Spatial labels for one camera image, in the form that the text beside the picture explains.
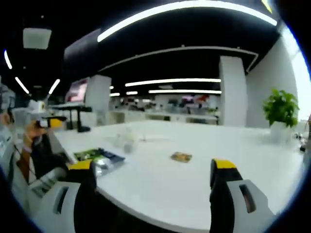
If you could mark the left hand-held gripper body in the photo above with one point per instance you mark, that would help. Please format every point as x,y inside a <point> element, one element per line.
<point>36,106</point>

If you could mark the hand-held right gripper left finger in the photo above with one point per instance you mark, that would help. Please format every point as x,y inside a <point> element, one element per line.
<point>83,174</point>

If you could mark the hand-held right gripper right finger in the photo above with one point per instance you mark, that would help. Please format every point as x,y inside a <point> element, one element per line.
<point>226,184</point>

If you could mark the green blue skincare sachet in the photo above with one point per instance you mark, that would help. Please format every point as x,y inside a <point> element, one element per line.
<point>110,155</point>

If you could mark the small clear skincare bottle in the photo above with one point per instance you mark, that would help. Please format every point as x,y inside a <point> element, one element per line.
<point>128,142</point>

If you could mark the person's left hand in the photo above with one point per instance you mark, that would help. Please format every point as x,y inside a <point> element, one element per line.
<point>32,134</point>

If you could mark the monitor screen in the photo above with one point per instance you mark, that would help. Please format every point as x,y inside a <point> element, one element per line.
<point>77,92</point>

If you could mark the small gold packet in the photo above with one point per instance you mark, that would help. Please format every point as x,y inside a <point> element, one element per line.
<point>181,156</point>

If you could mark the square ceiling vent panel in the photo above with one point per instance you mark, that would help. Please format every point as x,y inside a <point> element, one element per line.
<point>36,38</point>

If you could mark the white pillar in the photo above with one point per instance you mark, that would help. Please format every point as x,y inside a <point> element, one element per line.
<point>233,92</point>

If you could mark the green potted plant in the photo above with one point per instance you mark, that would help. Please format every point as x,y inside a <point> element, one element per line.
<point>281,109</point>

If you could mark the long ceiling light strip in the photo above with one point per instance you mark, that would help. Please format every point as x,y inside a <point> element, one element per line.
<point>170,7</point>

